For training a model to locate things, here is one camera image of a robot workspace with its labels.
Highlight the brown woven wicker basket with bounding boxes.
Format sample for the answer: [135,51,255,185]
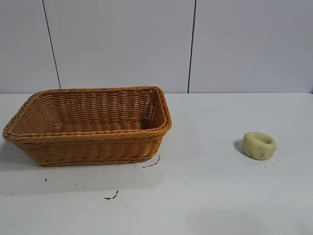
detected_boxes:
[2,85,173,167]

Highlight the pale yellow round fruit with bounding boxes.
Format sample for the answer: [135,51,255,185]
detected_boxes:
[242,131,277,161]

